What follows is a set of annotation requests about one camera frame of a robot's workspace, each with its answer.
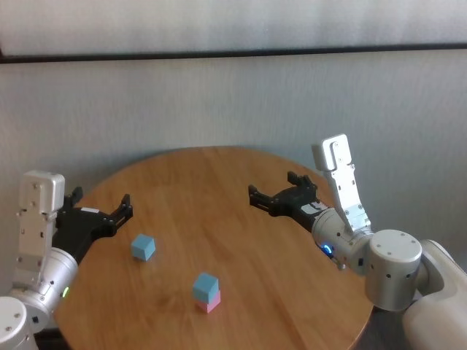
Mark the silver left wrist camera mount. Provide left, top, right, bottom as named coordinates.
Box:
left=12, top=169, right=66, bottom=289

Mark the frosted white window panel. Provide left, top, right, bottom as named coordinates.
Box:
left=0, top=0, right=467, bottom=55

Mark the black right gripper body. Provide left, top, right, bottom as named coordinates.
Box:
left=271, top=187, right=328, bottom=233

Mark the black wall rail strip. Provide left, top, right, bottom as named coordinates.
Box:
left=0, top=42, right=467, bottom=66

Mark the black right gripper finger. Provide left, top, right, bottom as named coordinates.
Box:
left=247, top=184, right=281, bottom=217
left=286, top=171, right=318, bottom=196

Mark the light blue cube block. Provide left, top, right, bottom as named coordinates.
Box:
left=192, top=272, right=220, bottom=304
left=130, top=233, right=157, bottom=263

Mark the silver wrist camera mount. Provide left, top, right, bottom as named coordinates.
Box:
left=12, top=169, right=66, bottom=289
left=311, top=133, right=374, bottom=236

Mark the cable with metal connector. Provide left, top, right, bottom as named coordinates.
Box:
left=329, top=251, right=347, bottom=271

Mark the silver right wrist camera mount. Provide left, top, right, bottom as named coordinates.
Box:
left=311, top=133, right=374, bottom=236

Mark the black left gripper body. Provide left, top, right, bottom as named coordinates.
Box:
left=52, top=203, right=115, bottom=264

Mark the pink cube block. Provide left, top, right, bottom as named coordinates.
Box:
left=196, top=289, right=223, bottom=314

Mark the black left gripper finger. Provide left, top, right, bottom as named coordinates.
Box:
left=64, top=186, right=85, bottom=210
left=104, top=193, right=134, bottom=236

